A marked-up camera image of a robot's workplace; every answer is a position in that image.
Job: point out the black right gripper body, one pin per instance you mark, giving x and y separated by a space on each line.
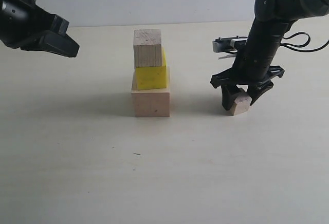
252 64

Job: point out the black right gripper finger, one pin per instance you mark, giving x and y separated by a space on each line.
229 94
255 92

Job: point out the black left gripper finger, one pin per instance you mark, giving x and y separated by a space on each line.
48 41

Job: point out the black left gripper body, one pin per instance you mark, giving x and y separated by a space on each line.
24 24

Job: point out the small wooden cube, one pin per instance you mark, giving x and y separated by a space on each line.
241 103

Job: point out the large wooden cube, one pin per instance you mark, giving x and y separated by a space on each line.
151 103

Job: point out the yellow cube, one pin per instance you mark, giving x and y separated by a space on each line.
148 78

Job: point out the medium wooden cube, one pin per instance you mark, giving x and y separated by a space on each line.
147 47

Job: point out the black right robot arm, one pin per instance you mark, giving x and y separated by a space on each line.
288 10

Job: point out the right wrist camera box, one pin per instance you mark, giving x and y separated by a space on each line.
230 46

